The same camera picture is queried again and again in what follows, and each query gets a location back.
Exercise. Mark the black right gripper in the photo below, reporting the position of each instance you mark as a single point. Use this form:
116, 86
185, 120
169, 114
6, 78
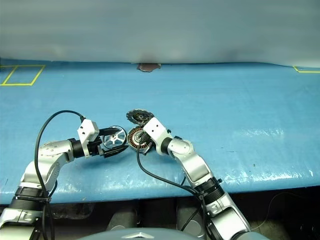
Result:
147, 142

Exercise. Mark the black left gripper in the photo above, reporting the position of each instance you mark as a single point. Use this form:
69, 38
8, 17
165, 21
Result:
95, 148

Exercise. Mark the silver spoked rotor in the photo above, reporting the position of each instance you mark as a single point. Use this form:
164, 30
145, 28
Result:
113, 139

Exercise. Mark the round silver housing lid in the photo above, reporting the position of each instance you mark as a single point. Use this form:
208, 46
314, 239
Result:
135, 116

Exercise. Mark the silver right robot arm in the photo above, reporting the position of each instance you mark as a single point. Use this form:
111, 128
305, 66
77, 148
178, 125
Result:
195, 170

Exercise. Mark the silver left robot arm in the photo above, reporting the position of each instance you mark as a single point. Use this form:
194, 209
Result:
52, 150

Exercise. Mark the blue table cover sheet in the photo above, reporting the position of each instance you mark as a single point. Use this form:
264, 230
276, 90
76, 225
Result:
200, 100

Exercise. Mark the dark brown torn patch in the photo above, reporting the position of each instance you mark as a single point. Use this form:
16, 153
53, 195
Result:
147, 67

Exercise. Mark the dark rounded shape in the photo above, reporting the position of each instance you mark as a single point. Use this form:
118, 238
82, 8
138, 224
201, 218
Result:
193, 225
122, 220

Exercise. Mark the yellow tape outline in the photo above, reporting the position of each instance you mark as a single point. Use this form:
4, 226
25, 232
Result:
310, 72
39, 75

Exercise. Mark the grey robot torso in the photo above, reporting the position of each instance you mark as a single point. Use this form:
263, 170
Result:
140, 236

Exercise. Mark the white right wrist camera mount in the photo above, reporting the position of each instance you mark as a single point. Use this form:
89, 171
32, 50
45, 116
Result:
155, 128

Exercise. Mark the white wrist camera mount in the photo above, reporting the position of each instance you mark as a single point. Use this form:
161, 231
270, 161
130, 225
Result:
87, 128
155, 128

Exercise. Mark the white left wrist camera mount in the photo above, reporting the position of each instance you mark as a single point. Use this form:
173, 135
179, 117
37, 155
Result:
87, 128

